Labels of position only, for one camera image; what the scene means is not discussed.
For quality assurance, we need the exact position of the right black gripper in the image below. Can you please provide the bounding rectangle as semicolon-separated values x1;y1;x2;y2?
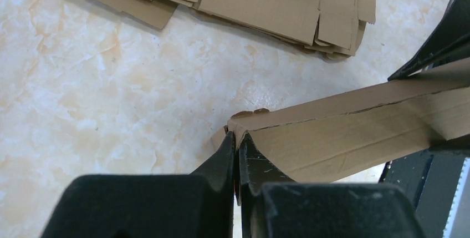
388;0;469;82

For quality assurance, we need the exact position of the cardboard box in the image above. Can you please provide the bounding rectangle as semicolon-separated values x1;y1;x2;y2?
210;59;469;183

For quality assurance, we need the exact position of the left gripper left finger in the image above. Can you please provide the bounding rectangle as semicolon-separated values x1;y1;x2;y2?
42;132;235;237

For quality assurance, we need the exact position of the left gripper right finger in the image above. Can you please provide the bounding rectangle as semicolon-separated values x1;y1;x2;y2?
238;135;425;237

